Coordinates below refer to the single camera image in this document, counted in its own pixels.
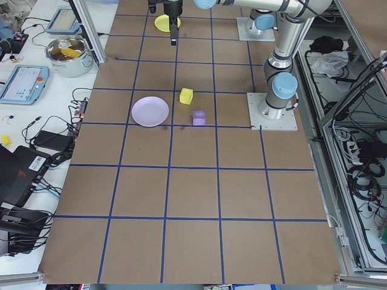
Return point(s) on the yellow foam block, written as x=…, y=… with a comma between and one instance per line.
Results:
x=186, y=96

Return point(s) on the purple foam block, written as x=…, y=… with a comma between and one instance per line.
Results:
x=199, y=118

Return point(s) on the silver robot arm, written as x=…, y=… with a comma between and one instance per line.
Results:
x=257, y=28
x=284, y=45

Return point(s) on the yellow round plate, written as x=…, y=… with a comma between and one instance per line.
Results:
x=161, y=24

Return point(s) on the purple round plate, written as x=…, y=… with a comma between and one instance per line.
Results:
x=150, y=111

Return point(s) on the yellow item inside pot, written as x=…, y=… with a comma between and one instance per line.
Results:
x=70, y=53

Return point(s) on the stainless steel pot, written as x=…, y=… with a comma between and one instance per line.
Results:
x=71, y=68

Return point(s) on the glass pot lid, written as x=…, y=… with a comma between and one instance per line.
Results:
x=65, y=45

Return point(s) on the blue robot teach pendant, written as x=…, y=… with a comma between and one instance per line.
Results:
x=21, y=84
x=63, y=21

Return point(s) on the black hub with red plugs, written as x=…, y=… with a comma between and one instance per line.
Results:
x=79, y=108

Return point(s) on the black crumpled cloth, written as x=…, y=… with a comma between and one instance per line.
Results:
x=326, y=43

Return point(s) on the small red circuit board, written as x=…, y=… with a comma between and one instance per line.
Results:
x=19, y=37

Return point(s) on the white crumpled cloth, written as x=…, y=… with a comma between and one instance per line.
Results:
x=328, y=65

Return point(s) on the black power brick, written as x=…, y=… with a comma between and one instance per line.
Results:
x=51, y=139

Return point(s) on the small yellow toy piece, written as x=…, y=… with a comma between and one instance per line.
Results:
x=5, y=139

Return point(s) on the black computer with red logo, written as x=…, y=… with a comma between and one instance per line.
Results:
x=18, y=175

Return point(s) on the white power strip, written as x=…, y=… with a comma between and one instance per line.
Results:
x=352, y=149

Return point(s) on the black docking device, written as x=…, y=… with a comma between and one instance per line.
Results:
x=21, y=220

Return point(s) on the aluminium profile bar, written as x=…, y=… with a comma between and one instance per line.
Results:
x=21, y=277
x=362, y=279

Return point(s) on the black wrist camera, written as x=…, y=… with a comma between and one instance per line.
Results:
x=152, y=6

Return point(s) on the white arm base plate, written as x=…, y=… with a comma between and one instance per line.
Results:
x=243, y=33
x=284, y=124

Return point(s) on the aluminium profile post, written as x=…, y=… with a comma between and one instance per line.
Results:
x=90, y=36

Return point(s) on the V-shaped metal bar frame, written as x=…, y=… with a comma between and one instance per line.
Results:
x=322, y=181

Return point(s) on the black adapter in frame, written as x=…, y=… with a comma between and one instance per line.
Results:
x=367, y=148

